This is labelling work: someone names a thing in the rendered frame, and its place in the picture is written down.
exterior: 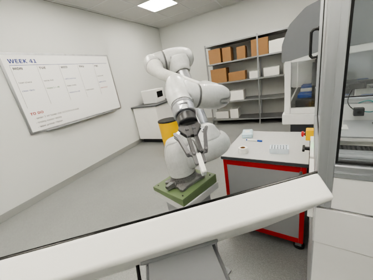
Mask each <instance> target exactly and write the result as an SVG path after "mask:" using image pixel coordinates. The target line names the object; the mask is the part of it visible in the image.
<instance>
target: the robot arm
mask: <svg viewBox="0 0 373 280"><path fill-rule="evenodd" d="M193 62H194V56H193V53H192V51H191V50H190V49H189V48H186V47H174V48H168V49H165V50H163V51H159V52H155V53H153V54H149V55H147V56H146V57H145V59H144V68H145V70H146V71H147V72H148V73H149V74H150V75H152V76H155V77H157V78H158V79H161V80H162V81H165V82H166V84H165V95H166V98H167V101H168V104H169V106H170V107H171V109H172V112H173V116H174V119H175V120H176V121H177V124H178V127H179V128H178V131H177V133H174V134H173V135H174V136H173V137H170V138H169V139H167V141H166V143H165V146H164V158H165V162H166V165H167V169H168V171H169V174H170V179H168V180H166V181H165V184H167V185H166V186H165V188H166V189H167V190H170V189H173V188H176V189H178V190H180V191H181V192H184V191H186V190H187V189H188V188H189V187H190V186H192V185H193V184H195V183H196V182H197V181H199V180H201V179H203V178H204V177H205V176H206V173H207V171H206V168H205V164H206V162H210V161H212V160H215V159H217V158H219V157H220V156H222V155H223V154H224V153H225V152H226V151H227V150H228V149H229V148H230V139H229V137H228V135H227V134H226V133H225V132H223V131H221V130H218V129H217V128H216V126H215V125H213V124H212V123H209V121H208V119H207V117H206V114H205V111H204V109H219V108H223V107H225V106H226V105H227V104H228V103H229V101H230V97H231V94H230V91H229V89H228V88H226V87H225V86H223V85H221V84H217V83H214V82H209V81H201V82H199V81H197V80H194V79H192V77H191V75H190V66H191V65H192V64H193ZM181 135H182V136H181ZM191 138H192V139H191ZM197 166H199V168H200V171H201V174H200V173H197V172H196V170H195V167H197Z"/></svg>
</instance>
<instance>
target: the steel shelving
mask: <svg viewBox="0 0 373 280"><path fill-rule="evenodd" d="M287 30H288V27H286V28H282V29H277V30H274V31H270V32H265V33H261V34H257V33H256V35H253V36H248V37H244V38H239V39H235V40H232V41H227V42H223V43H218V44H214V45H211V46H207V47H206V46H204V52H205V61H206V70H207V75H208V81H209V72H208V67H209V66H212V68H213V69H214V66H217V65H220V64H226V63H232V62H237V61H243V60H247V59H253V58H257V64H258V77H257V78H251V79H250V78H247V79H242V80H238V81H230V82H229V81H228V82H223V83H218V84H226V83H234V82H242V81H249V80H255V79H258V93H259V95H258V96H249V97H246V98H245V99H242V100H236V101H229V102H240V101H253V100H259V113H253V114H241V115H240V117H239V118H230V117H229V118H214V115H213V110H211V112H212V118H213V125H215V124H214V121H231V120H244V119H259V122H260V124H261V119H269V118H282V115H283V113H284V112H273V113H263V103H262V99H272V98H284V93H278V94H267V95H262V85H261V79H263V78H270V77H278V76H284V73H280V74H278V75H273V76H265V77H264V76H261V57H265V56H270V55H274V54H280V53H281V51H280V52H274V53H268V54H263V55H259V51H258V38H262V37H267V36H272V35H275V34H279V33H284V32H287ZM252 39H256V49H257V56H253V57H248V58H242V59H236V60H233V61H227V62H221V63H216V64H210V65H208V63H207V57H206V49H210V50H212V49H214V48H219V47H223V46H228V45H231V44H236V43H240V42H245V41H249V40H252ZM259 62H260V77H259ZM259 79H260V82H259ZM260 93H261V95H260ZM260 100H261V113H260Z"/></svg>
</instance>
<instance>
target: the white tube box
mask: <svg viewBox="0 0 373 280"><path fill-rule="evenodd" d="M269 151H270V153H271V154H289V145H283V144H271V145H270V148H269Z"/></svg>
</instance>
